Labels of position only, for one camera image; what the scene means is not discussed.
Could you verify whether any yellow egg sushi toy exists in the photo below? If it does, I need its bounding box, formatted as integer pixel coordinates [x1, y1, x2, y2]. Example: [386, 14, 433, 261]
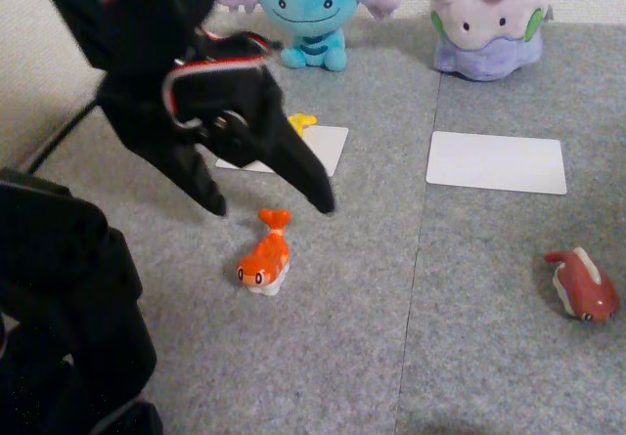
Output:
[287, 112, 319, 138]

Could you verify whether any orange shrimp sushi toy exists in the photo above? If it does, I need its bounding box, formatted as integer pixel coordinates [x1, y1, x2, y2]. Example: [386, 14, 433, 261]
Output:
[236, 208, 293, 296]

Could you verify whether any blue Wooper plush toy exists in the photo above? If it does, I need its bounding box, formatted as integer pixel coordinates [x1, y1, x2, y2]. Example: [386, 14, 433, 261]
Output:
[215, 0, 401, 72]

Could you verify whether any purple Goomy plush toy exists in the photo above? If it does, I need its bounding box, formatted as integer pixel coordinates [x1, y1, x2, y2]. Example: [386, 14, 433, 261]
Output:
[424, 0, 557, 82]

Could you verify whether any red tuna sushi toy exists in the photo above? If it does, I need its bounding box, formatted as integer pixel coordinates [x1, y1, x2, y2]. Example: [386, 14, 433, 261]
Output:
[543, 246, 621, 325]

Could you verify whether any white rectangular card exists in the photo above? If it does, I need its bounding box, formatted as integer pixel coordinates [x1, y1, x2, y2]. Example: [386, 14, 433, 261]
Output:
[425, 130, 568, 196]
[214, 124, 350, 178]

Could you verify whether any grey carpet mat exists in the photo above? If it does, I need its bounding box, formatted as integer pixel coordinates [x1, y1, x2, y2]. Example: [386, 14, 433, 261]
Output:
[394, 17, 626, 435]
[28, 12, 444, 435]

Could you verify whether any red white black servo cable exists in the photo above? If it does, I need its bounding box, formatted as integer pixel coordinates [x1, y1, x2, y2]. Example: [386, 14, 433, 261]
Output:
[162, 31, 285, 132]

